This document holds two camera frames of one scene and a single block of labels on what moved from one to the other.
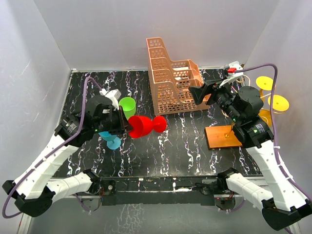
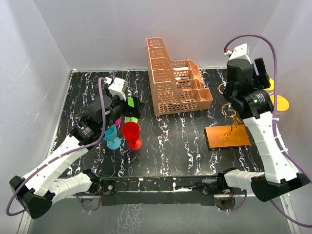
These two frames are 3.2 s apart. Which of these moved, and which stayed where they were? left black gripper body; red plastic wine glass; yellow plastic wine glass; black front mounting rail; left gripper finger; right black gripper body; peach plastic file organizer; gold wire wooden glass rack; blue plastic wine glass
Moved: left black gripper body; red plastic wine glass; right black gripper body; left gripper finger
Stayed: peach plastic file organizer; gold wire wooden glass rack; black front mounting rail; blue plastic wine glass; yellow plastic wine glass
